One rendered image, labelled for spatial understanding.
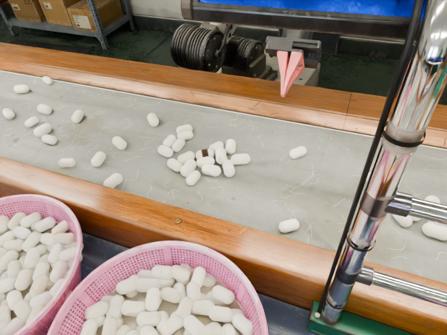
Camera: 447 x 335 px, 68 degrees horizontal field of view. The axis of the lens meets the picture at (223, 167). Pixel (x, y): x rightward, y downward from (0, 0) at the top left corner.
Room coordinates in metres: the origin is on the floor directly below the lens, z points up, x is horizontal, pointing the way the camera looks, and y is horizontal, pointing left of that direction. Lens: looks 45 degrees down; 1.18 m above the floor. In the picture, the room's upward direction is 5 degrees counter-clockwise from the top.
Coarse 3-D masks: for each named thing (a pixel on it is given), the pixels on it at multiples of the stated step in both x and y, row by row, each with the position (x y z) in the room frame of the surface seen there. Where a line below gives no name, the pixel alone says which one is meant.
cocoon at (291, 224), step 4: (288, 220) 0.30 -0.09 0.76; (292, 220) 0.30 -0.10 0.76; (296, 220) 0.30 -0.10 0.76; (280, 224) 0.30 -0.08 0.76; (284, 224) 0.29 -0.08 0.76; (288, 224) 0.29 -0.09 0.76; (292, 224) 0.29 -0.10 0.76; (296, 224) 0.29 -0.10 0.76; (280, 228) 0.29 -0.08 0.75; (284, 228) 0.29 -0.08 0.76; (288, 228) 0.29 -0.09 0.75; (292, 228) 0.29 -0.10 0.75; (296, 228) 0.29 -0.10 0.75; (284, 232) 0.29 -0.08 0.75
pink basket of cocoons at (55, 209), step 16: (0, 208) 0.38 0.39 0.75; (16, 208) 0.38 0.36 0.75; (32, 208) 0.38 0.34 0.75; (48, 208) 0.38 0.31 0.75; (64, 208) 0.36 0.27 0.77; (80, 240) 0.29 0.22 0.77; (80, 272) 0.28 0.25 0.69; (64, 288) 0.22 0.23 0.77; (48, 304) 0.20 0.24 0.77; (32, 320) 0.18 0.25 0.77; (48, 320) 0.19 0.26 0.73
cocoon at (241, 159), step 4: (232, 156) 0.46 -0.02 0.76; (236, 156) 0.45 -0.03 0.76; (240, 156) 0.45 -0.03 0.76; (244, 156) 0.45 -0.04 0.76; (248, 156) 0.45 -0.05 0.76; (232, 160) 0.45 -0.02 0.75; (236, 160) 0.45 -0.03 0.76; (240, 160) 0.45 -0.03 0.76; (244, 160) 0.45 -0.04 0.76; (248, 160) 0.45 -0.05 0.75; (236, 164) 0.45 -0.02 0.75; (240, 164) 0.45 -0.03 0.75; (244, 164) 0.45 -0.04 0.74
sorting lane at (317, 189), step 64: (0, 128) 0.64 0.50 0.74; (64, 128) 0.62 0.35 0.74; (128, 128) 0.60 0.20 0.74; (256, 128) 0.56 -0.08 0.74; (320, 128) 0.54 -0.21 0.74; (128, 192) 0.41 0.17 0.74; (192, 192) 0.39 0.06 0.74; (256, 192) 0.38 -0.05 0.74; (320, 192) 0.37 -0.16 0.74; (384, 256) 0.24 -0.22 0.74
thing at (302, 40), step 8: (288, 32) 0.61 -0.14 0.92; (296, 32) 0.60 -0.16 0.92; (304, 32) 0.60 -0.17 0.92; (312, 32) 0.61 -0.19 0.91; (288, 40) 0.59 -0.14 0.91; (296, 40) 0.59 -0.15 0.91; (304, 40) 0.58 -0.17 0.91; (312, 40) 0.58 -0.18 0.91; (296, 48) 0.59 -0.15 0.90; (304, 48) 0.58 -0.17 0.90; (312, 48) 0.57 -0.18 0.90; (320, 48) 0.57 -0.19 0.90; (272, 56) 0.64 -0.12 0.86; (320, 56) 0.59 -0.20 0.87
